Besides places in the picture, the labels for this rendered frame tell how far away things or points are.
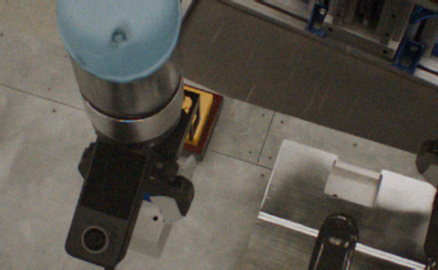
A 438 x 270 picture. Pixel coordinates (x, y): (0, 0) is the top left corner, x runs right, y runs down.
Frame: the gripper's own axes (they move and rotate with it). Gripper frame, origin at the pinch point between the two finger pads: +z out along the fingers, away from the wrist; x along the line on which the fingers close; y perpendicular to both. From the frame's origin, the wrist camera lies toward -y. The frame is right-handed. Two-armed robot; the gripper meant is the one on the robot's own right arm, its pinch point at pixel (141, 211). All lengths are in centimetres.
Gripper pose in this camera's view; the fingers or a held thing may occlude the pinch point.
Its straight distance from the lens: 89.0
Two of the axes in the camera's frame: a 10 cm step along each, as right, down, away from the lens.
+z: -0.1, 4.1, 9.1
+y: 3.2, -8.6, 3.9
